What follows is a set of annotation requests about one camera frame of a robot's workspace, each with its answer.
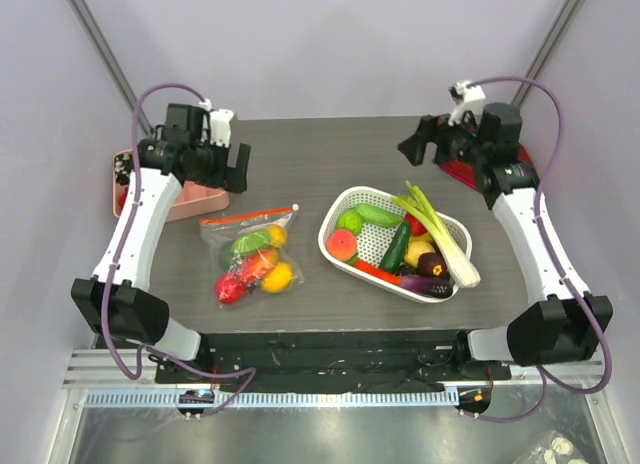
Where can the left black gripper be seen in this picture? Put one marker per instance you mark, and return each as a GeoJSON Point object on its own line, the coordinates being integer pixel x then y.
{"type": "Point", "coordinates": [232, 179]}

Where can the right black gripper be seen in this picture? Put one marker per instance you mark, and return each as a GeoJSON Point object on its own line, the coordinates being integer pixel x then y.
{"type": "Point", "coordinates": [435, 140]}

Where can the yellow toy pepper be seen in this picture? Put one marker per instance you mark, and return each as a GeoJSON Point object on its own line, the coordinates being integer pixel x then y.
{"type": "Point", "coordinates": [278, 235]}

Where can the green toy avocado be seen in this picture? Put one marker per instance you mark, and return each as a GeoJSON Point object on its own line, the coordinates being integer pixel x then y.
{"type": "Point", "coordinates": [228, 258]}

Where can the clear zip top bag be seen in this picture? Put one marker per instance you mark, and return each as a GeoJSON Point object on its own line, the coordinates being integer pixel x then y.
{"type": "Point", "coordinates": [249, 232]}

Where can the orange toy bell pepper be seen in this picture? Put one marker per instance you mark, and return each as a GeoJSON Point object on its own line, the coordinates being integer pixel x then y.
{"type": "Point", "coordinates": [256, 266]}

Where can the red toy apple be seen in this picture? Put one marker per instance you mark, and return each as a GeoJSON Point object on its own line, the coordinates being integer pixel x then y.
{"type": "Point", "coordinates": [229, 288]}

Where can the yellow orange toy fruit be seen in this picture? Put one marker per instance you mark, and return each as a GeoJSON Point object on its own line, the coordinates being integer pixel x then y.
{"type": "Point", "coordinates": [278, 278]}

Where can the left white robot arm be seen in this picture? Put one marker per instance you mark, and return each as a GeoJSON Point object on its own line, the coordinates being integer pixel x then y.
{"type": "Point", "coordinates": [115, 301]}

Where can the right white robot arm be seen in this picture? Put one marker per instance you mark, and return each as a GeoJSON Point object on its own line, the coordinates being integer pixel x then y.
{"type": "Point", "coordinates": [564, 321]}

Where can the pink divided snack tray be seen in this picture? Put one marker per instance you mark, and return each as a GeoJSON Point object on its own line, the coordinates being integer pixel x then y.
{"type": "Point", "coordinates": [194, 200]}

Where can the red folded cloth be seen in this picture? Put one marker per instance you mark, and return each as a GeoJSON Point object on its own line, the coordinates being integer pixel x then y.
{"type": "Point", "coordinates": [464, 173]}

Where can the yellow toy lemon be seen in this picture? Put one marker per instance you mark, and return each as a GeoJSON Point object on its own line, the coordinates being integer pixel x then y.
{"type": "Point", "coordinates": [415, 249]}

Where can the light green toy fruit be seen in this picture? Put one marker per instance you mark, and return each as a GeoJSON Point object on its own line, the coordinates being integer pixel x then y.
{"type": "Point", "coordinates": [350, 221]}

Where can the white plastic basket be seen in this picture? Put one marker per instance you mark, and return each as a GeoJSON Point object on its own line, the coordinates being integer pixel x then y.
{"type": "Point", "coordinates": [372, 242]}

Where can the green toy cucumber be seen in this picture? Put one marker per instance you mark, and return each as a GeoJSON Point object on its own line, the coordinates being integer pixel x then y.
{"type": "Point", "coordinates": [394, 254]}

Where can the peach toy fruit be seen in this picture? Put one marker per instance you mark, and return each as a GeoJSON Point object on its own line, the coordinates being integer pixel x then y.
{"type": "Point", "coordinates": [342, 245]}

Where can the dark purple toy mangosteen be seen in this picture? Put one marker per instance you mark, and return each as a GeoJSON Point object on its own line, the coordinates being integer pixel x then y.
{"type": "Point", "coordinates": [431, 265]}

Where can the white green toy leek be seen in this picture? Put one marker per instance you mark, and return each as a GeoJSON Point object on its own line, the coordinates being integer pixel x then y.
{"type": "Point", "coordinates": [459, 265]}

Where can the red toy chili pepper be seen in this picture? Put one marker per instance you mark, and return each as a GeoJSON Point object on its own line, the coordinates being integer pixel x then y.
{"type": "Point", "coordinates": [371, 270]}

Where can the purple toy eggplant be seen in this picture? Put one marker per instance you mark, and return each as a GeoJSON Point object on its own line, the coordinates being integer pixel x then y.
{"type": "Point", "coordinates": [426, 286]}

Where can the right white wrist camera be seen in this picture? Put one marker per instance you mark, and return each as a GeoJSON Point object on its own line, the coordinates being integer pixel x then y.
{"type": "Point", "coordinates": [469, 98]}

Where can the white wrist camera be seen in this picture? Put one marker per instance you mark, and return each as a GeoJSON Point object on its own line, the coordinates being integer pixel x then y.
{"type": "Point", "coordinates": [469, 98]}
{"type": "Point", "coordinates": [218, 124]}

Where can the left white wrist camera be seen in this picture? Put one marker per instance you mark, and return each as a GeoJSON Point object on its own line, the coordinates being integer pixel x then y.
{"type": "Point", "coordinates": [218, 124]}

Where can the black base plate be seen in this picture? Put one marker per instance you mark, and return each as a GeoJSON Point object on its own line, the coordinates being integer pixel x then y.
{"type": "Point", "coordinates": [335, 362]}

